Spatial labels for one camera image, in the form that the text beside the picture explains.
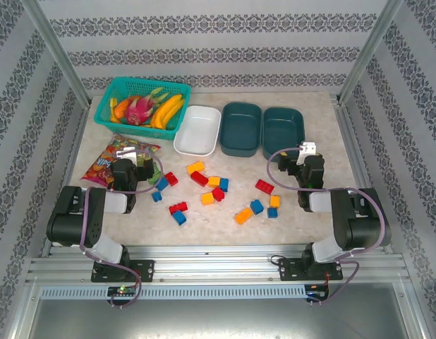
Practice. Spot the small blue lego brick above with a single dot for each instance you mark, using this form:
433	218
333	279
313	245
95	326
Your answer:
156	196
272	212

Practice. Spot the long red lego brick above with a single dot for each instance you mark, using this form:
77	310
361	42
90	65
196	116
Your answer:
265	186

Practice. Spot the yellow lego brick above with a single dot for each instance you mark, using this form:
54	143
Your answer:
243	216
214	181
207	198
274	201
195	166

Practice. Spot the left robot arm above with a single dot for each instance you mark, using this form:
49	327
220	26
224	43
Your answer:
98	219

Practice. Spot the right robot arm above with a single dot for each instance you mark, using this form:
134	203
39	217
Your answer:
345	219

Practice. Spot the colourful candy bag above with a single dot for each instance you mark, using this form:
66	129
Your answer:
101	166

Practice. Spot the dark teal plastic container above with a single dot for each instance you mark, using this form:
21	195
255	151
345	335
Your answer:
283	129
241	129

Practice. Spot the pink toy dragon fruit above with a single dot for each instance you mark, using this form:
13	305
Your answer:
136	110

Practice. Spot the yellow toy banana bunch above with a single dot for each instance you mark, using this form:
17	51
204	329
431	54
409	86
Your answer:
165	109

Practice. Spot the teal plastic basket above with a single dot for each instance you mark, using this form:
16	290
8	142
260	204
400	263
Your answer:
108	118

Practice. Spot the white plastic container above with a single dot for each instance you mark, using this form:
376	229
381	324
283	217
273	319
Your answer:
198	130

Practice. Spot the orange toy fruit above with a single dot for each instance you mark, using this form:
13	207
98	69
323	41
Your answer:
121	107

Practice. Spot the small yellow toy fruit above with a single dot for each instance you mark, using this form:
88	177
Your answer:
113	103

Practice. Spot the small circuit board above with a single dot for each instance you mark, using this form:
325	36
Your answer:
122	290
316	293

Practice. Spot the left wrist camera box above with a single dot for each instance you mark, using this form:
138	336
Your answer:
126	153

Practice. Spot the aluminium side rail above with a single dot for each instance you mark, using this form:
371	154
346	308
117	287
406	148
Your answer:
68	176
359	169

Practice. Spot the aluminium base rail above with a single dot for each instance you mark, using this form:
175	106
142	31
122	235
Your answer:
218	265

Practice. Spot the aluminium frame post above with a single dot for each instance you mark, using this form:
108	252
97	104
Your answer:
371	53
55	53

